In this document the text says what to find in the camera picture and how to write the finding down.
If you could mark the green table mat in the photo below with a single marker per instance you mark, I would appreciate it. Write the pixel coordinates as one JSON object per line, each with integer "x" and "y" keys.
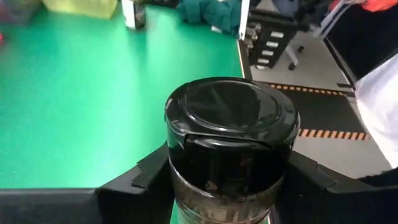
{"x": 77, "y": 109}

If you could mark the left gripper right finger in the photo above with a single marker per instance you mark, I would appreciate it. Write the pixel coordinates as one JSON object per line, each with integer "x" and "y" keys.
{"x": 317, "y": 196}

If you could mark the white fabric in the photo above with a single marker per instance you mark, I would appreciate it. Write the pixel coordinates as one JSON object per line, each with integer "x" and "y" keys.
{"x": 379, "y": 109}

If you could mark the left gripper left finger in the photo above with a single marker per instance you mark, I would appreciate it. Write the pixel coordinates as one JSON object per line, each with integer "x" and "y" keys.
{"x": 136, "y": 193}

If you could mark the black drawer cabinet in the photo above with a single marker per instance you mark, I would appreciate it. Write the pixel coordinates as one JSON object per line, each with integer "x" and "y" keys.
{"x": 264, "y": 46}

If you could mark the dark green cloth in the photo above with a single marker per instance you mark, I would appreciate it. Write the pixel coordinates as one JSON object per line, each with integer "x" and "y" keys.
{"x": 211, "y": 14}

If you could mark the yellow-green plastic bin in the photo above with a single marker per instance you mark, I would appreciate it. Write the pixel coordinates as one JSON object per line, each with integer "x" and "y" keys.
{"x": 81, "y": 7}

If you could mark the white chair base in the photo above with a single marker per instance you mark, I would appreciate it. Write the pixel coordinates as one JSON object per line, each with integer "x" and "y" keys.
{"x": 291, "y": 57}

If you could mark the black-lid herb spice jar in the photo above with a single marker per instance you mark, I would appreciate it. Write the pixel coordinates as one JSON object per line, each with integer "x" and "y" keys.
{"x": 230, "y": 118}

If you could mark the white edge strip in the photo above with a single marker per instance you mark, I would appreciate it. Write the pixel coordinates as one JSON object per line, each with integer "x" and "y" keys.
{"x": 244, "y": 15}

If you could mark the black board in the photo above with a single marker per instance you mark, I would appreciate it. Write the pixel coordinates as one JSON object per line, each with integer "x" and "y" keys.
{"x": 360, "y": 40}

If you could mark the orange-striped black floor mat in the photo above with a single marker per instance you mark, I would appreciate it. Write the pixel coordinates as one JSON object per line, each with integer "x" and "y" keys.
{"x": 323, "y": 112}

